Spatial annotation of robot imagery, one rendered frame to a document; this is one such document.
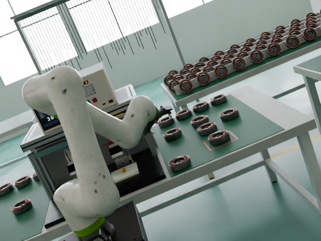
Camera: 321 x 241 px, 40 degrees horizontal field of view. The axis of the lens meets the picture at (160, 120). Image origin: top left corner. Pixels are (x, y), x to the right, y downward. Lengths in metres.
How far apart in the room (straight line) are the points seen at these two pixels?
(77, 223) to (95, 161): 0.28
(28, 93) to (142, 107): 0.47
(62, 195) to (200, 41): 7.45
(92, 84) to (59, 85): 0.94
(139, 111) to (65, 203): 0.49
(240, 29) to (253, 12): 0.42
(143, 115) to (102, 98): 0.62
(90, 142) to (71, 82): 0.21
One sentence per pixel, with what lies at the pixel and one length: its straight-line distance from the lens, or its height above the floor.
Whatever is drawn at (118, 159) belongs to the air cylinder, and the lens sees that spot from 2.47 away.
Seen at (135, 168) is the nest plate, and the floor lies 0.78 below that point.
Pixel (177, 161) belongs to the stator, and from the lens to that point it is 2.22.
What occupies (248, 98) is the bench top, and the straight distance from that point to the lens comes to 2.87.
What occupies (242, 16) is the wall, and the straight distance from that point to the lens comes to 9.05.
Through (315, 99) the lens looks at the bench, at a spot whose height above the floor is 0.48.
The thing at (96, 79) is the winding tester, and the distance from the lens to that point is 2.37.
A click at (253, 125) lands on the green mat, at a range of 2.40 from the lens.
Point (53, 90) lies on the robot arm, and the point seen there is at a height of 1.42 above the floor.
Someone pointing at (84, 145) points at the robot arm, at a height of 1.22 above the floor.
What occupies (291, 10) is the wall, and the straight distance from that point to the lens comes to 9.41.
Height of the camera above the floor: 1.60
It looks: 16 degrees down
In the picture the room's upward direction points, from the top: 22 degrees counter-clockwise
